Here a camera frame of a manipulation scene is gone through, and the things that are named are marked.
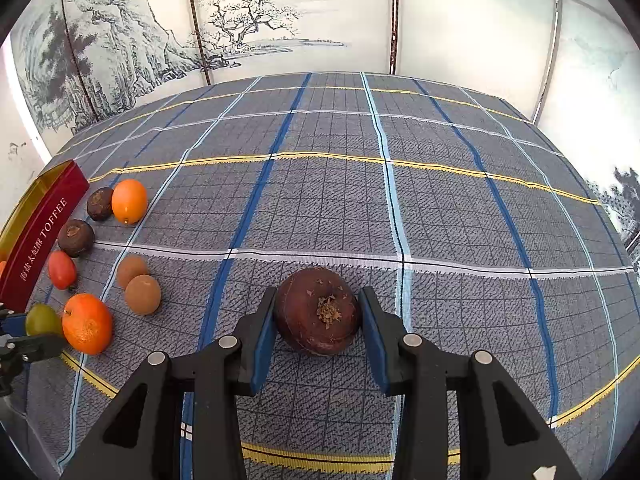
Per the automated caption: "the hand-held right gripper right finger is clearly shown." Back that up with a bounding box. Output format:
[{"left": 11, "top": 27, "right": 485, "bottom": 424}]
[{"left": 359, "top": 286, "right": 583, "bottom": 480}]

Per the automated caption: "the grey plaid tablecloth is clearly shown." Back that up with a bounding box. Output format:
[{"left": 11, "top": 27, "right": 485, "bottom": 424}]
[{"left": 10, "top": 72, "right": 640, "bottom": 480}]

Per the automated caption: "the red and gold tin box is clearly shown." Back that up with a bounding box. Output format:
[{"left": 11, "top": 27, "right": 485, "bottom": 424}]
[{"left": 0, "top": 160, "right": 90, "bottom": 314}]

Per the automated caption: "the light brown longan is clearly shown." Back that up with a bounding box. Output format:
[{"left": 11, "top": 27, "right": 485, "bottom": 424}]
[
  {"left": 116, "top": 255, "right": 150, "bottom": 290},
  {"left": 124, "top": 274, "right": 162, "bottom": 316}
]

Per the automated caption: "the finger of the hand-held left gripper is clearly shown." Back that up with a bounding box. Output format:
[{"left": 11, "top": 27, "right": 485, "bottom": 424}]
[
  {"left": 0, "top": 334, "right": 67, "bottom": 364},
  {"left": 0, "top": 307, "right": 28, "bottom": 336}
]

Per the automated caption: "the dark brown passion fruit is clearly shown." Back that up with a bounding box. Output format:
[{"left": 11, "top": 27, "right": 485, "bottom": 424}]
[{"left": 274, "top": 267, "right": 362, "bottom": 357}]

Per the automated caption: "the ink landscape folding screen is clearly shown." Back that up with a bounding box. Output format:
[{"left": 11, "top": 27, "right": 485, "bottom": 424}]
[{"left": 10, "top": 0, "right": 640, "bottom": 261}]

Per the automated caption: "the green tomato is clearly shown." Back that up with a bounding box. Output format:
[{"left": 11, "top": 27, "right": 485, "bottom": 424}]
[{"left": 25, "top": 303, "right": 63, "bottom": 337}]

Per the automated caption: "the red tomato with stem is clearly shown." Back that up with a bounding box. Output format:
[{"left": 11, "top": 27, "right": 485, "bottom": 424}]
[{"left": 47, "top": 251, "right": 78, "bottom": 291}]

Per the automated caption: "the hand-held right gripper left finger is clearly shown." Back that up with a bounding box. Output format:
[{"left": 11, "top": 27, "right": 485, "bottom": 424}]
[{"left": 60, "top": 287, "right": 278, "bottom": 480}]

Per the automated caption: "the bumpy orange tangerine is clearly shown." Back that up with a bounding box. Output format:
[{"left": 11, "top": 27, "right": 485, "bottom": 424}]
[{"left": 62, "top": 293, "right": 114, "bottom": 356}]

